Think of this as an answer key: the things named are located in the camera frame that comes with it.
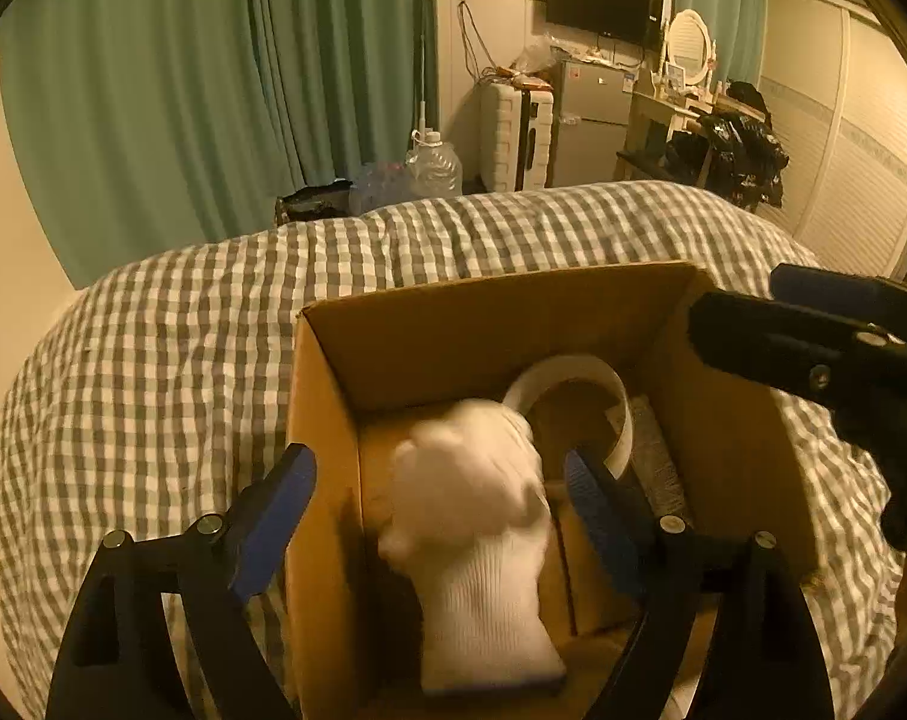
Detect black bag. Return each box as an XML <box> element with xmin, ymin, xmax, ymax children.
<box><xmin>275</xmin><ymin>179</ymin><xmax>353</xmax><ymax>225</ymax></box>

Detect grey white checkered blanket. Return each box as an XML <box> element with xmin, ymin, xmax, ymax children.
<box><xmin>0</xmin><ymin>180</ymin><xmax>906</xmax><ymax>720</ymax></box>

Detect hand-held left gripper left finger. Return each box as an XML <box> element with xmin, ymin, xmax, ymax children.
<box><xmin>44</xmin><ymin>442</ymin><xmax>320</xmax><ymax>720</ymax></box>

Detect white sliding wardrobe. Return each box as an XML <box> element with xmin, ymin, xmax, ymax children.
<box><xmin>753</xmin><ymin>0</ymin><xmax>907</xmax><ymax>282</ymax></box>

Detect large clear water bottle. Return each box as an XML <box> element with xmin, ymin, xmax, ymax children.
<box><xmin>404</xmin><ymin>129</ymin><xmax>464</xmax><ymax>201</ymax></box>

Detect small silver fridge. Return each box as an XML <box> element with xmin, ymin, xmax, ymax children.
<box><xmin>549</xmin><ymin>58</ymin><xmax>639</xmax><ymax>189</ymax></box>

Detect white ribbed suitcase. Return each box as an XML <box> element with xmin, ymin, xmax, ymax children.
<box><xmin>476</xmin><ymin>78</ymin><xmax>557</xmax><ymax>193</ymax></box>

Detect pile of black clothes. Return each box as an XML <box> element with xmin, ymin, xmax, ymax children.
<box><xmin>662</xmin><ymin>80</ymin><xmax>791</xmax><ymax>212</ymax></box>

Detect brown cardboard box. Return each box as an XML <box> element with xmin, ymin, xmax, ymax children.
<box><xmin>284</xmin><ymin>261</ymin><xmax>824</xmax><ymax>720</ymax></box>

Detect clear plastic bag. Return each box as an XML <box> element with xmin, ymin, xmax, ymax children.
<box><xmin>347</xmin><ymin>160</ymin><xmax>411</xmax><ymax>215</ymax></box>

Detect wide green curtain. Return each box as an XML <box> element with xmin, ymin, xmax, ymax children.
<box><xmin>0</xmin><ymin>0</ymin><xmax>440</xmax><ymax>290</ymax></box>

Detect white oval vanity mirror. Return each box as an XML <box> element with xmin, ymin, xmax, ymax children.
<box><xmin>662</xmin><ymin>8</ymin><xmax>717</xmax><ymax>89</ymax></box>

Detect dark wall cable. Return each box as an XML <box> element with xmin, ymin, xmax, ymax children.
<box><xmin>456</xmin><ymin>0</ymin><xmax>486</xmax><ymax>81</ymax></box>

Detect white tape roll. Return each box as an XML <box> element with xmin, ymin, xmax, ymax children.
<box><xmin>502</xmin><ymin>355</ymin><xmax>635</xmax><ymax>482</ymax></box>

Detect white dressing table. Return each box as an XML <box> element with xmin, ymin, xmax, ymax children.
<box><xmin>614</xmin><ymin>84</ymin><xmax>726</xmax><ymax>182</ymax></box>

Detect white sock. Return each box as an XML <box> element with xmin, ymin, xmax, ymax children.
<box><xmin>379</xmin><ymin>399</ymin><xmax>567</xmax><ymax>695</ymax></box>

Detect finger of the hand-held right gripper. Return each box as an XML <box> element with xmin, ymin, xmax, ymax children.
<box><xmin>687</xmin><ymin>290</ymin><xmax>907</xmax><ymax>421</ymax></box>
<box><xmin>769</xmin><ymin>262</ymin><xmax>907</xmax><ymax>335</ymax></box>

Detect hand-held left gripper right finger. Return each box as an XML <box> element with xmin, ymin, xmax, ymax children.
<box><xmin>562</xmin><ymin>446</ymin><xmax>834</xmax><ymax>720</ymax></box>

